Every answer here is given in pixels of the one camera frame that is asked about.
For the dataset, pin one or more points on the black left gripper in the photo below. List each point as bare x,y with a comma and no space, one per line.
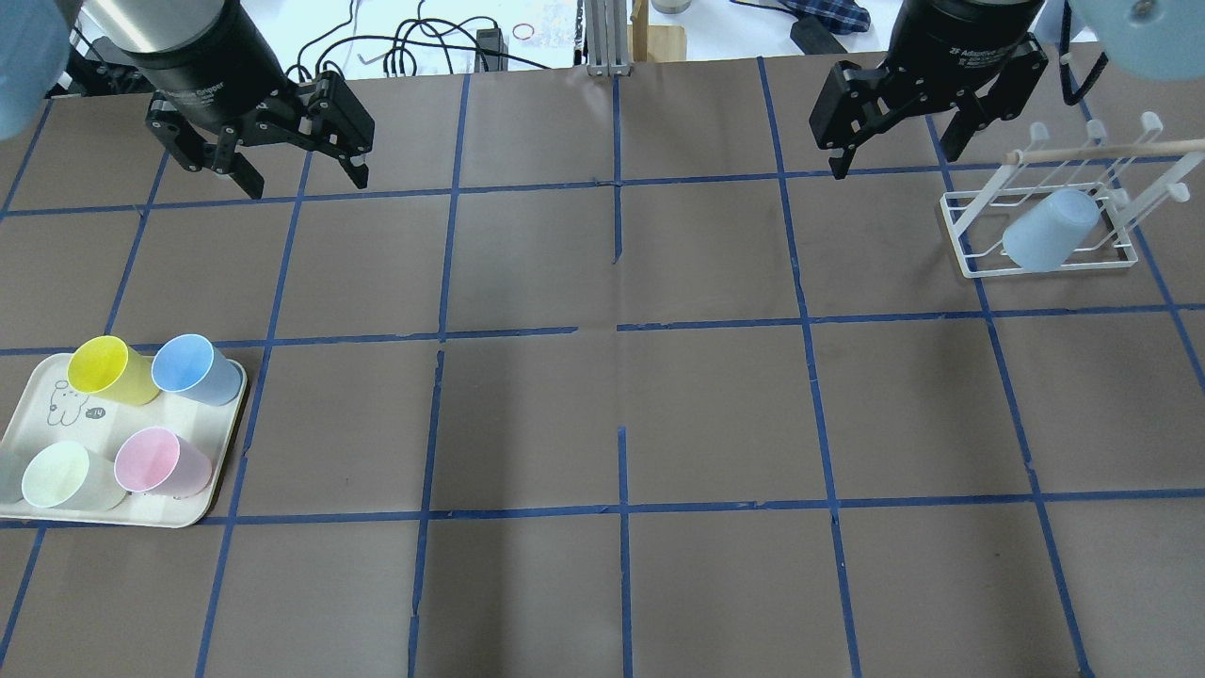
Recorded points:
209,78

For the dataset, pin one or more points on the cream plastic tray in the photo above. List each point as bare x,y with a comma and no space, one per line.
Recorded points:
41,417

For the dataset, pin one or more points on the white wire cup rack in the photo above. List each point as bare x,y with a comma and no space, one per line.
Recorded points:
1129,181

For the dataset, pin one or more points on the light blue plastic cup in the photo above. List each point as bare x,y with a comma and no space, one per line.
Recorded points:
1043,238

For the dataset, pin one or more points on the folded blue plaid umbrella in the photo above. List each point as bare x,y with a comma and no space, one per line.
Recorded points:
839,17

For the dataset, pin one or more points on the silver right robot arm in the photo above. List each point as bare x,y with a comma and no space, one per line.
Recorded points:
1155,40

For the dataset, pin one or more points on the aluminium frame post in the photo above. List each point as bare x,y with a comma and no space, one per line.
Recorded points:
606,43

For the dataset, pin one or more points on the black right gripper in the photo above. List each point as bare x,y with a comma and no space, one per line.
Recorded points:
965,49

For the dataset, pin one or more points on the wooden mug tree stand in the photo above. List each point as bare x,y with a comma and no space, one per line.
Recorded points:
654,43

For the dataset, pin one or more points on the pale green plastic cup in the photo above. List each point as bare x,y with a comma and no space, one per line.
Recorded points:
66,475

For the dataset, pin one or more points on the black power adapter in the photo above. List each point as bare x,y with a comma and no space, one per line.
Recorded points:
813,38

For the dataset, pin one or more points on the yellow plastic cup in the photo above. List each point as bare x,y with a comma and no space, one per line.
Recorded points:
107,367

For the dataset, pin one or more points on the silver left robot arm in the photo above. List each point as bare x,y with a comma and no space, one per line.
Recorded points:
36,51

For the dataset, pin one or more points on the pink plastic cup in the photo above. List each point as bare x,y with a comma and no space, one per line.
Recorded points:
158,462

